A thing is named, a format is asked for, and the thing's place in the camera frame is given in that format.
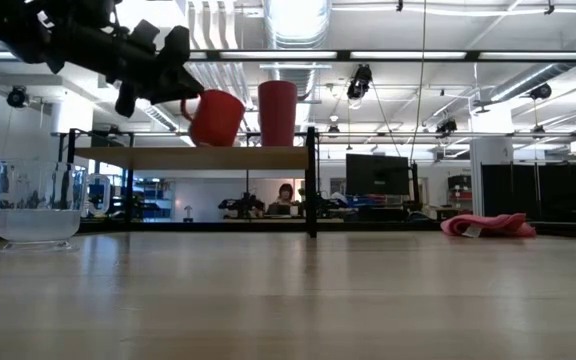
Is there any thin hanging cable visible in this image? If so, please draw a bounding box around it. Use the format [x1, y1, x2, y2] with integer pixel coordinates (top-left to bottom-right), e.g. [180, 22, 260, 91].
[408, 0, 428, 162]

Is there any wooden shelf with black frame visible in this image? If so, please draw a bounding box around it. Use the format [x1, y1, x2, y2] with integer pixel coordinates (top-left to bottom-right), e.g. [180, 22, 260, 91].
[58, 126, 320, 239]

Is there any black table edge rail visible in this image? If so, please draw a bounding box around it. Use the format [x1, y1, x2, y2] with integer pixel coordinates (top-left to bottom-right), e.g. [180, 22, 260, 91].
[0, 218, 576, 240]

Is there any red mug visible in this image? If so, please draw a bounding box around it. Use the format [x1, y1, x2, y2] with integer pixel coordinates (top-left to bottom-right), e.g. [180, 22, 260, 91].
[179, 89, 246, 149]

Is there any black metal rig frame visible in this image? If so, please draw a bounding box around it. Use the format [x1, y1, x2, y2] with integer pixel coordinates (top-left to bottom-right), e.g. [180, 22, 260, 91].
[0, 48, 576, 64]

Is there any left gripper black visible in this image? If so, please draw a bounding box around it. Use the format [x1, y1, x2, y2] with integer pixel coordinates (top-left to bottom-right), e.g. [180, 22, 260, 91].
[67, 18, 206, 106]

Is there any clear glass mug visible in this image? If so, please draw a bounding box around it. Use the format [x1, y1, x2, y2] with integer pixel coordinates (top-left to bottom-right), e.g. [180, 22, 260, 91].
[0, 158, 113, 253]

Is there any tall red cup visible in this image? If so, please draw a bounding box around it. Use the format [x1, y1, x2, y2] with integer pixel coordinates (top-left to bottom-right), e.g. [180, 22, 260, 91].
[257, 80, 300, 148]

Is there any white column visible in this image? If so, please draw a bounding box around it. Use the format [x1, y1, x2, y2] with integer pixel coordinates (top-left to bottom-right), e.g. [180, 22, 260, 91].
[468, 105, 515, 218]

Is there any pink cloth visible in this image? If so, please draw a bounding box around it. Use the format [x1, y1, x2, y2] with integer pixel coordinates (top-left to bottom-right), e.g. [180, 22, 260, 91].
[439, 212, 538, 239]

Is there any black hanging camera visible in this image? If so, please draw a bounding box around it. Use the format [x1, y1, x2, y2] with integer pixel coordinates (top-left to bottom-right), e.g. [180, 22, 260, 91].
[527, 81, 553, 102]
[6, 85, 30, 109]
[435, 118, 459, 137]
[345, 63, 374, 102]

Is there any black partition wall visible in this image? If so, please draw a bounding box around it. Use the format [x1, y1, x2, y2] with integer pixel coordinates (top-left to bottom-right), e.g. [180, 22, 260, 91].
[481, 149, 576, 224]

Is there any black computer monitor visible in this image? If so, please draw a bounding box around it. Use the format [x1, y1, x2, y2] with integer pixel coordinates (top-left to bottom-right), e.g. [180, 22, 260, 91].
[344, 153, 412, 197]

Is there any silver ventilation duct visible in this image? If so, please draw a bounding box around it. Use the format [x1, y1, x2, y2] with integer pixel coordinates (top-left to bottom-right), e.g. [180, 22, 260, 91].
[261, 0, 334, 101]

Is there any person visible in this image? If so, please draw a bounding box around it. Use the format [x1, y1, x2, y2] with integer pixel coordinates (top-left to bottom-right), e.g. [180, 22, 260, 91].
[273, 182, 298, 207]

